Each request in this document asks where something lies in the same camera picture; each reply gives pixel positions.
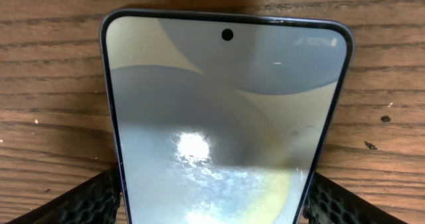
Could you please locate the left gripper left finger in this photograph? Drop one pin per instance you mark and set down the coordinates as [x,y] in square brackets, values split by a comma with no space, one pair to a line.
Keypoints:
[95,201]

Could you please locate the Samsung Galaxy smartphone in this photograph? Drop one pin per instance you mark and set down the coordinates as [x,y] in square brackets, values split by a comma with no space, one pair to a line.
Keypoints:
[220,118]

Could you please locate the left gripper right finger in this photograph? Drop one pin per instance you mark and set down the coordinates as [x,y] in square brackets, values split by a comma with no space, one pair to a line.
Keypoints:
[330,203]

